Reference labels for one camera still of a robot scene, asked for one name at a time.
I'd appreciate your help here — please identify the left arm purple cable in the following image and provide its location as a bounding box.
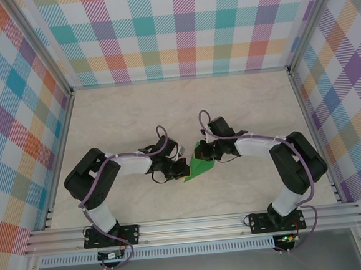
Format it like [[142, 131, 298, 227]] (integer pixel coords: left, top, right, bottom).
[[73, 124, 183, 270]]

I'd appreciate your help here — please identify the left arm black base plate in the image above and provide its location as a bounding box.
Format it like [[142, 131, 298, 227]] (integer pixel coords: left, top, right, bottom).
[[82, 223, 142, 249]]

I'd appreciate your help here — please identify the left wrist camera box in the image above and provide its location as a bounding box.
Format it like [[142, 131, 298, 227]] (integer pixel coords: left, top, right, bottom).
[[155, 134, 188, 162]]

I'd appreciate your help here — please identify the perforated cable tray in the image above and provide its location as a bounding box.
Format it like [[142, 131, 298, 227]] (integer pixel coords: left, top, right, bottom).
[[39, 236, 276, 268]]

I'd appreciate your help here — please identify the aluminium back rail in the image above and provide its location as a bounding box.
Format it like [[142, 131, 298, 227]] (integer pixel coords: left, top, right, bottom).
[[70, 66, 291, 91]]

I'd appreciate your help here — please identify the thin black wire loop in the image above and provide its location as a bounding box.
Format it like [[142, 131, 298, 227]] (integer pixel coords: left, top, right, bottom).
[[214, 154, 238, 163], [150, 170, 170, 185]]

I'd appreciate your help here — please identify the wide aluminium base rail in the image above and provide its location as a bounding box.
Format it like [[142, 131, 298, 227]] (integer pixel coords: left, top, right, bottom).
[[22, 202, 361, 256]]

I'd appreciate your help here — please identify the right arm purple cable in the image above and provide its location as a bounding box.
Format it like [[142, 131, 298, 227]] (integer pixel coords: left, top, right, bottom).
[[197, 100, 322, 261]]

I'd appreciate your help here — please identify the left small circuit board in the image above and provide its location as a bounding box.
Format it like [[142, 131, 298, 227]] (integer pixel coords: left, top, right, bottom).
[[97, 250, 126, 261]]

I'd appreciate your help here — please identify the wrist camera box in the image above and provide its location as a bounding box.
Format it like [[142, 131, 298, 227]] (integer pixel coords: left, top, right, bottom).
[[206, 115, 234, 140], [155, 134, 188, 162]]

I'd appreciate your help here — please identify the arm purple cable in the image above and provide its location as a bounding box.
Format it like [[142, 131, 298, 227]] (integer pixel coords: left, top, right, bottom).
[[197, 100, 322, 261], [73, 124, 183, 270]]

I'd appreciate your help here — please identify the green paper sheet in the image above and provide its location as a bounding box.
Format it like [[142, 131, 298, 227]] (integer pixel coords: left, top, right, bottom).
[[181, 140, 218, 184]]

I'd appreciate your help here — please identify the aluminium frame post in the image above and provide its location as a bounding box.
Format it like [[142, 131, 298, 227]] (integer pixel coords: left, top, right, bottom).
[[1, 0, 75, 101], [281, 0, 348, 74]]

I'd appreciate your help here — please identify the right small circuit board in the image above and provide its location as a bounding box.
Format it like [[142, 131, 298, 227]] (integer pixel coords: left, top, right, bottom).
[[277, 233, 298, 244]]

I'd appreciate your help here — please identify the small circuit board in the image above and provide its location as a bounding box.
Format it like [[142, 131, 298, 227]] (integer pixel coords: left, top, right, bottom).
[[277, 233, 298, 244], [97, 250, 126, 261]]

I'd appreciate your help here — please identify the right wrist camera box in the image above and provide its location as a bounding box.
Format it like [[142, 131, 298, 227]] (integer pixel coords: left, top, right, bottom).
[[206, 115, 234, 140]]

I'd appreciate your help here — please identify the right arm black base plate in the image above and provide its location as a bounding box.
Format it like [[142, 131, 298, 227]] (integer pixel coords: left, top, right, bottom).
[[248, 208, 307, 235]]

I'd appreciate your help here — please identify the aluminium side rail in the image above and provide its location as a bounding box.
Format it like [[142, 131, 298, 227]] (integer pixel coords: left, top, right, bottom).
[[31, 90, 86, 231], [287, 65, 343, 208]]

